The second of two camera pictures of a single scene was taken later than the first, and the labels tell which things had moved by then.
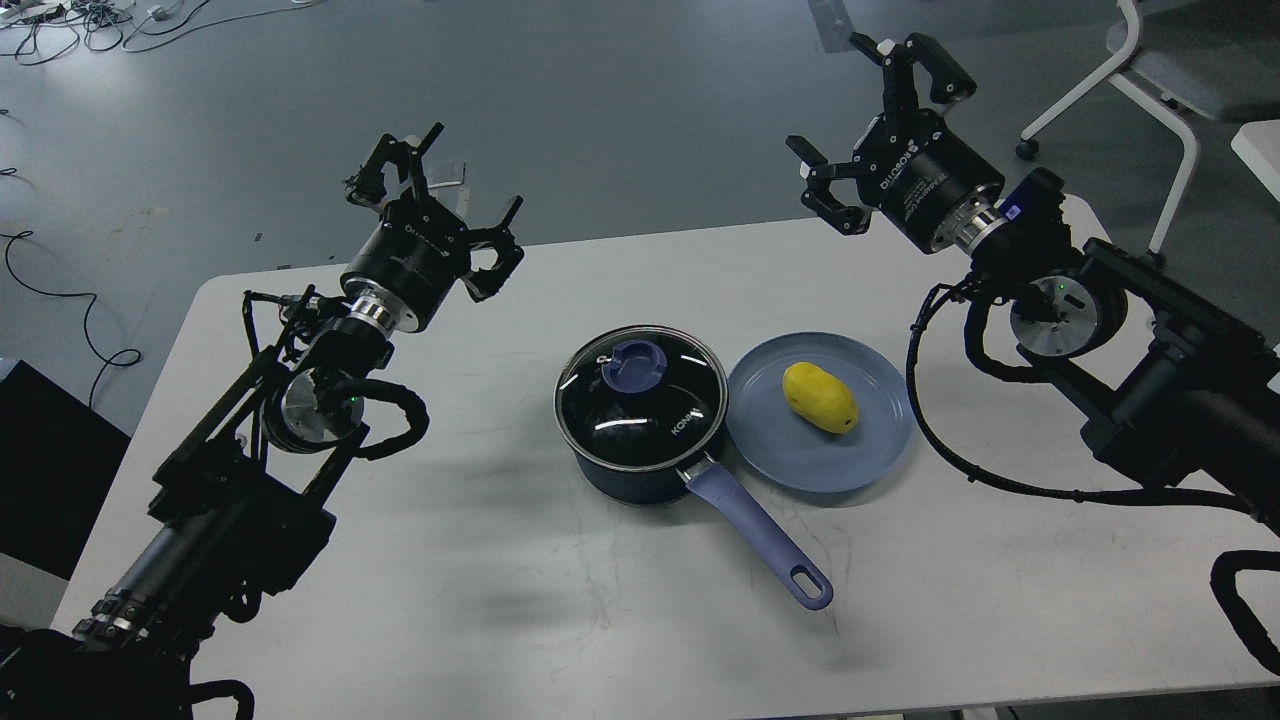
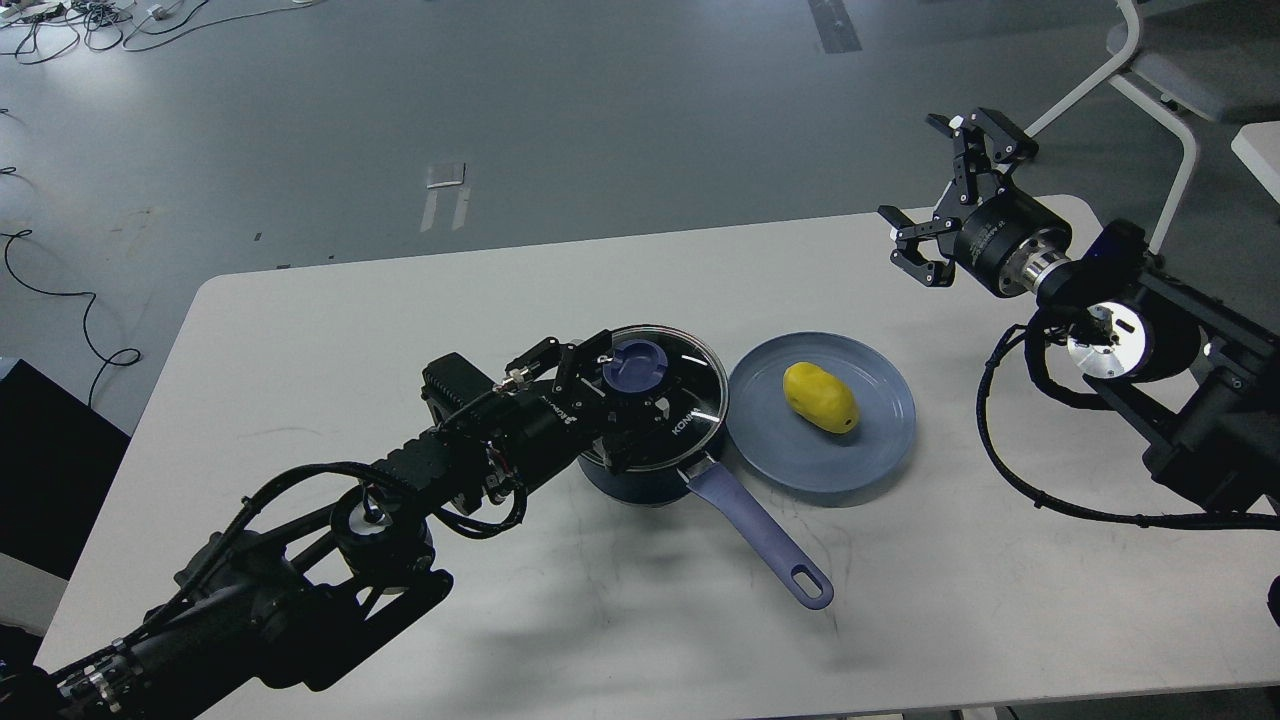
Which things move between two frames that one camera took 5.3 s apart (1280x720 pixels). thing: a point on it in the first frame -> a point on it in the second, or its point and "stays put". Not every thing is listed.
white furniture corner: (1257, 143) stays put
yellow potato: (820, 398) stays put
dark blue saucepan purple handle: (705, 478) stays put
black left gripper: (417, 254) -> (533, 431)
